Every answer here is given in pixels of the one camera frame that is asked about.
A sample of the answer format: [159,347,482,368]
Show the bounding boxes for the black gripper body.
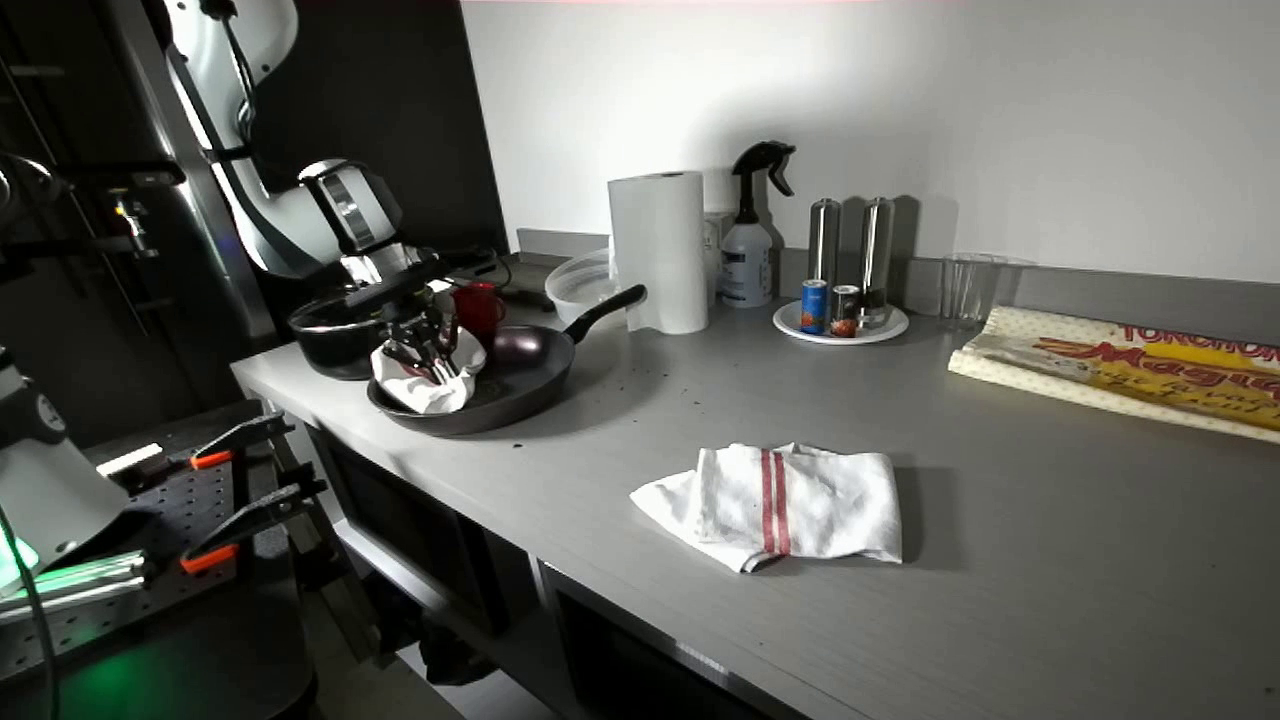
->
[392,285,463,347]

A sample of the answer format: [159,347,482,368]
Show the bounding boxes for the white towel red stripes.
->
[366,324,491,419]
[627,442,907,582]

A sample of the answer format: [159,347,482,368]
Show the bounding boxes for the dark purple frying pan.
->
[366,281,654,442]

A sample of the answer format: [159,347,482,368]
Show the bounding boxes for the white paper towel roll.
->
[606,169,713,339]

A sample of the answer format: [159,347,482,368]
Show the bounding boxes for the red mug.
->
[453,275,507,343]

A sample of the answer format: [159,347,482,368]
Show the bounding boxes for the black cooking pot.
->
[286,281,405,374]

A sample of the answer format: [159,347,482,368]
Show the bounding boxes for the clear plastic container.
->
[541,254,625,328]

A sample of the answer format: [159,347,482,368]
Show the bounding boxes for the grey counter cabinet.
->
[295,424,804,720]

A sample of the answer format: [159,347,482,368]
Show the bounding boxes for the spray bottle black trigger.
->
[713,136,800,318]

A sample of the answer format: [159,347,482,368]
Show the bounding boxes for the blue can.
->
[796,275,838,336]

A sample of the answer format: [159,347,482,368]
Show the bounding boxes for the black robot table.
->
[0,438,334,720]

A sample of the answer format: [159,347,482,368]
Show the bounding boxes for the white round plate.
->
[767,299,918,351]

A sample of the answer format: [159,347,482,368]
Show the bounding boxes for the clear drinking glass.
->
[933,254,1024,328]

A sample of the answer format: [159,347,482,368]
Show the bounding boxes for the orange handled clamp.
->
[133,409,295,498]
[176,460,334,582]

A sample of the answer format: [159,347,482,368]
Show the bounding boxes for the grey aluminium frame post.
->
[99,0,279,343]

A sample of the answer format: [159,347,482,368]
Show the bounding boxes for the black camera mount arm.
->
[0,158,190,291]

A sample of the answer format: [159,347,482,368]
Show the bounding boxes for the aluminium mounting rail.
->
[0,546,151,628]

